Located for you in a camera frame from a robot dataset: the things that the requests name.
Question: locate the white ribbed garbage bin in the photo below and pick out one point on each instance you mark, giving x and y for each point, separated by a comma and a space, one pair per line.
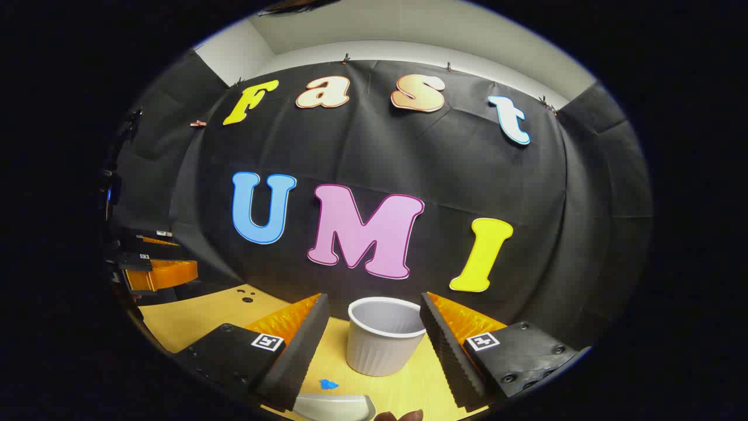
383, 345

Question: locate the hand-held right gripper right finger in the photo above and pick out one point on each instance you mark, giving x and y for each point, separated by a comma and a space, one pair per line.
453, 356

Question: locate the blue paper trash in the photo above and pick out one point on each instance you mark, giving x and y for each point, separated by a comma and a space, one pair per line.
328, 384

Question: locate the grey plastic dustpan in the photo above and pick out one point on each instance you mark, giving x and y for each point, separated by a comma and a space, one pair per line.
336, 407

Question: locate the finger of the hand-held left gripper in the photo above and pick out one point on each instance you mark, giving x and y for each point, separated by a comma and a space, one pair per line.
166, 273
149, 238

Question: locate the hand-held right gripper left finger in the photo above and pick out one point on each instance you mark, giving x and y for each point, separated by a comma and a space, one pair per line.
295, 356

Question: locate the wooden desktop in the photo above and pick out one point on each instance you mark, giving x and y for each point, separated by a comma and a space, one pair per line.
193, 318

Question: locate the black backdrop cloth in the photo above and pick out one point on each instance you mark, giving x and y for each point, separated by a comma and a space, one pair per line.
380, 158

